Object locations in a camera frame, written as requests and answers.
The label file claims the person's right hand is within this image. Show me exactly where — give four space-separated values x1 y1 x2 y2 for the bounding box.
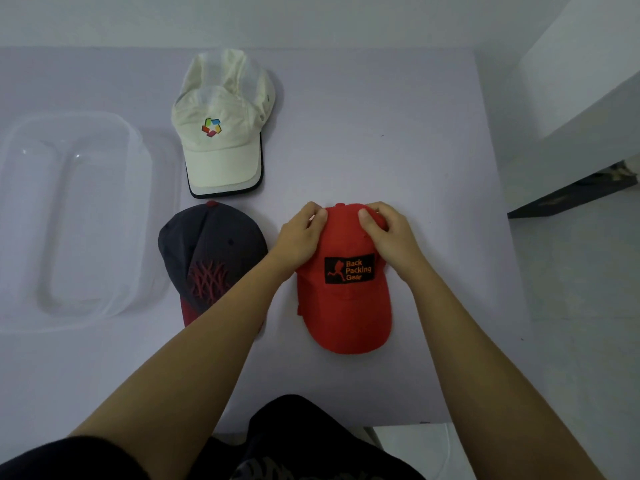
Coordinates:
357 202 432 286

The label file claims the person's left hand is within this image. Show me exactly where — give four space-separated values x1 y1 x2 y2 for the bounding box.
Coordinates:
268 201 329 283

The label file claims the red cap with black patch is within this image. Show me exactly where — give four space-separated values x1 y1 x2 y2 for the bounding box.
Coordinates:
295 203 393 355

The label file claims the person's right forearm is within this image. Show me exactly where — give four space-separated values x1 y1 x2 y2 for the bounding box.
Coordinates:
395 260 608 480

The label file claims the person's left forearm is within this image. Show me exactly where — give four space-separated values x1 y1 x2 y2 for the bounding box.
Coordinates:
70 252 301 480

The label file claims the dark grey cap red embroidery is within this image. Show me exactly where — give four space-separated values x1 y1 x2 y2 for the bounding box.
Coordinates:
158 200 269 340

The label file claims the white cap with colourful logo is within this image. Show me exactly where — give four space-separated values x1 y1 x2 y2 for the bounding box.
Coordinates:
171 49 277 199

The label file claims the person's black clothing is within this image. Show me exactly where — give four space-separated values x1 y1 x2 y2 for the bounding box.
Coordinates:
0 395 427 480

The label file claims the clear plastic container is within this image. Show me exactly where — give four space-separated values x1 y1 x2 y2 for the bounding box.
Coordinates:
0 111 182 335

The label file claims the white cabinet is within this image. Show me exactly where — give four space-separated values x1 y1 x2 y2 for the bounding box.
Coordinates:
502 0 640 211

